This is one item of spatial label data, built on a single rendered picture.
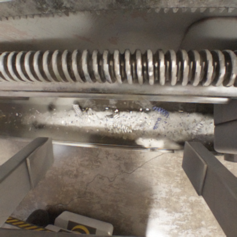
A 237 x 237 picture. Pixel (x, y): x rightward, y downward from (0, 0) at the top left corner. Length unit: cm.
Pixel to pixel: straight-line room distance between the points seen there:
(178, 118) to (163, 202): 54
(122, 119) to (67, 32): 30
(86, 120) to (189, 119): 30
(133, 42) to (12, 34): 20
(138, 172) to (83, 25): 76
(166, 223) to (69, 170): 56
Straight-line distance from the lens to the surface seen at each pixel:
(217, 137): 38
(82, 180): 98
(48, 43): 35
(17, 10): 26
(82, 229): 87
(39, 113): 60
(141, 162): 91
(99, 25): 28
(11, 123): 66
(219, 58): 21
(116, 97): 31
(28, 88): 31
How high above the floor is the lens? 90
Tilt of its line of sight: 79 degrees down
